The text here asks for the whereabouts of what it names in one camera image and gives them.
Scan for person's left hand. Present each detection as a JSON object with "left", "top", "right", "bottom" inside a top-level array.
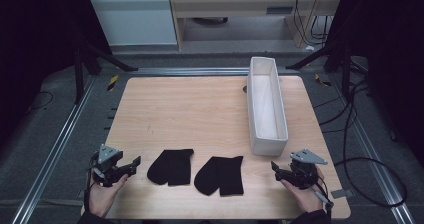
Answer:
[{"left": 87, "top": 173, "right": 129, "bottom": 218}]

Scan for left hand-held gripper cable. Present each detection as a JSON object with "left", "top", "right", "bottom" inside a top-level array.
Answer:
[{"left": 83, "top": 152, "right": 101, "bottom": 213}]

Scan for black metal stand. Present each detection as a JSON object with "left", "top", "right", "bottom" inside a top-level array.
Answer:
[
  {"left": 73, "top": 33, "right": 140, "bottom": 106},
  {"left": 285, "top": 38, "right": 369, "bottom": 100}
]

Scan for right hand-held gripper cable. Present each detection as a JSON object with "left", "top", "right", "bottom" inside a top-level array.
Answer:
[{"left": 311, "top": 178, "right": 335, "bottom": 220}]

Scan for yellow black tape strip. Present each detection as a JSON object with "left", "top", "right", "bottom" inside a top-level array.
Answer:
[
  {"left": 313, "top": 72, "right": 333, "bottom": 88},
  {"left": 106, "top": 74, "right": 120, "bottom": 92}
]

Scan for aluminium floor rail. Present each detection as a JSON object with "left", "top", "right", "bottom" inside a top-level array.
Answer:
[
  {"left": 328, "top": 73, "right": 417, "bottom": 224},
  {"left": 10, "top": 75, "right": 98, "bottom": 224},
  {"left": 128, "top": 67, "right": 300, "bottom": 77}
]

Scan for white fabric storage box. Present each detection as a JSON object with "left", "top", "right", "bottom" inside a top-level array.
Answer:
[{"left": 246, "top": 56, "right": 290, "bottom": 157}]

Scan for long black floor cable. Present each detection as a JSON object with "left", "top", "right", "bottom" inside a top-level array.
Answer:
[{"left": 313, "top": 78, "right": 409, "bottom": 209}]

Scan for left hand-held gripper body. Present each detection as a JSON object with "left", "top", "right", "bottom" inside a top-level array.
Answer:
[{"left": 89, "top": 143, "right": 124, "bottom": 188}]

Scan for hanging black cables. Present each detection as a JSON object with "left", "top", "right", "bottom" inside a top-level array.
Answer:
[{"left": 294, "top": 0, "right": 335, "bottom": 48}]

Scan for black sock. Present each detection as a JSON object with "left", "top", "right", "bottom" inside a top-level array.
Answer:
[
  {"left": 146, "top": 148, "right": 195, "bottom": 187},
  {"left": 193, "top": 155, "right": 245, "bottom": 197}
]

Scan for hand-held gripper cable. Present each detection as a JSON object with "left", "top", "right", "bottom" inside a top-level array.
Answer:
[
  {"left": 83, "top": 152, "right": 101, "bottom": 213},
  {"left": 311, "top": 178, "right": 335, "bottom": 220}
]

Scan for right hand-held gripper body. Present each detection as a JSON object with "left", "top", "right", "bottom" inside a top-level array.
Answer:
[{"left": 281, "top": 148, "right": 329, "bottom": 190}]

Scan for person's right hand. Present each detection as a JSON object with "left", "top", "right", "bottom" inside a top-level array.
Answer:
[{"left": 279, "top": 166, "right": 329, "bottom": 214}]

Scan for white cabinet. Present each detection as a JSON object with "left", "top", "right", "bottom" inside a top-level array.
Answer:
[{"left": 88, "top": 0, "right": 178, "bottom": 47}]

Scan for thin black floor cable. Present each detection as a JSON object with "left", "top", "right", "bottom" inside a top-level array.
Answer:
[{"left": 27, "top": 90, "right": 55, "bottom": 114}]

